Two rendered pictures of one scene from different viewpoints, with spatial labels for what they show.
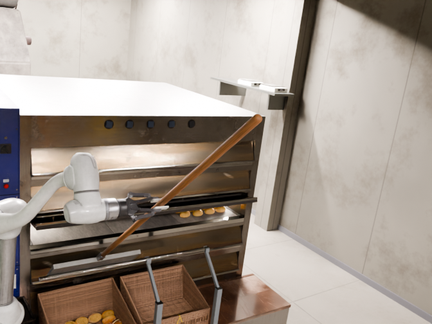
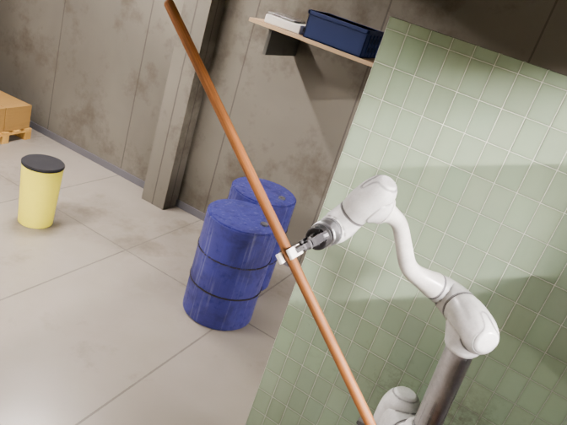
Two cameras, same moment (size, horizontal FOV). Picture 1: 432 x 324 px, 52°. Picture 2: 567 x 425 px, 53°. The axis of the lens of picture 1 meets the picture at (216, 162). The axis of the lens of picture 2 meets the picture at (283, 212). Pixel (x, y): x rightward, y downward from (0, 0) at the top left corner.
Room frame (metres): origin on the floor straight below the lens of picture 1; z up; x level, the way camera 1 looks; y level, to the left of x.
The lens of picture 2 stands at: (3.05, -0.59, 2.67)
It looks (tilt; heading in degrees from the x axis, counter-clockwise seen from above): 23 degrees down; 148
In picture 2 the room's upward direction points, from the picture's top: 18 degrees clockwise
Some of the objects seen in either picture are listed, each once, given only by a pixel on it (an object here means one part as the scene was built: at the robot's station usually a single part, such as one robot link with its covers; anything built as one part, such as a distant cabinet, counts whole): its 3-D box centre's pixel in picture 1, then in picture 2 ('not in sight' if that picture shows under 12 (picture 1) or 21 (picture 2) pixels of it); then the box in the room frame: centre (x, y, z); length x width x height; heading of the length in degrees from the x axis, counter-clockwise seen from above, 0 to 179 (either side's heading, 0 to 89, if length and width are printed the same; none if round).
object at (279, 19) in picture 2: not in sight; (288, 23); (-1.34, 1.66, 2.25); 0.35 x 0.33 x 0.09; 36
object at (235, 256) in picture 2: not in sight; (241, 247); (-0.73, 1.51, 0.45); 1.22 x 0.75 x 0.90; 129
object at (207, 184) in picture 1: (155, 188); not in sight; (3.22, 0.43, 1.54); 1.79 x 0.11 x 0.19; 125
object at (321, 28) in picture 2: not in sight; (343, 34); (-0.94, 1.95, 2.32); 0.53 x 0.40 x 0.21; 36
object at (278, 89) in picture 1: (273, 88); not in sight; (6.17, -0.65, 2.11); 0.31 x 0.29 x 0.08; 36
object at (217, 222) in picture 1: (150, 232); not in sight; (3.24, 0.44, 1.16); 1.80 x 0.06 x 0.04; 125
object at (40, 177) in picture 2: not in sight; (39, 192); (-1.82, 0.01, 0.29); 0.35 x 0.35 x 0.58
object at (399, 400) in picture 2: not in sight; (397, 413); (1.79, 1.05, 1.17); 0.18 x 0.16 x 0.22; 166
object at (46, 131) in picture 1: (159, 128); not in sight; (3.24, 0.45, 1.99); 1.80 x 0.08 x 0.21; 125
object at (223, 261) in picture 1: (148, 278); not in sight; (3.22, 0.43, 0.76); 1.79 x 0.11 x 0.19; 125
